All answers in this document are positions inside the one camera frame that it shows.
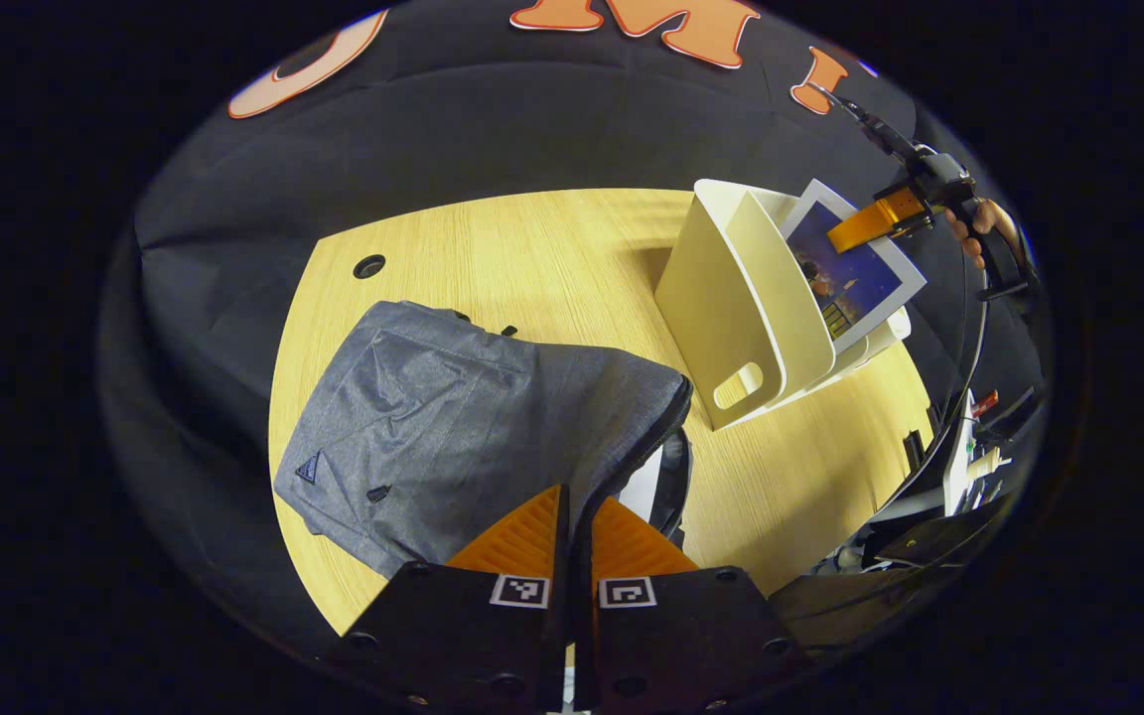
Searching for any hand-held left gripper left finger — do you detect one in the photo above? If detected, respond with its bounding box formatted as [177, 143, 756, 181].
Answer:
[324, 483, 573, 711]

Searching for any white plastic bookshelf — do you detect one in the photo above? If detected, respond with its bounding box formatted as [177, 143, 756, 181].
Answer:
[653, 179, 913, 433]

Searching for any white book with blue picture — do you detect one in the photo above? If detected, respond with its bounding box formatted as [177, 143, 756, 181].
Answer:
[779, 179, 928, 355]

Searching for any thin black cable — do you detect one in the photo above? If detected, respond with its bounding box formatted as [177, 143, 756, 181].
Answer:
[806, 81, 923, 158]

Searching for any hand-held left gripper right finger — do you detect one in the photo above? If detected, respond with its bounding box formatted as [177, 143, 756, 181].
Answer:
[575, 497, 812, 712]

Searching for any grey schoolbag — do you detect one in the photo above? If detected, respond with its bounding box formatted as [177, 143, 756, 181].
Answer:
[274, 300, 694, 579]

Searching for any white background desk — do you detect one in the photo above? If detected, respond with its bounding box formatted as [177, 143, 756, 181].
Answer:
[870, 387, 1040, 557]

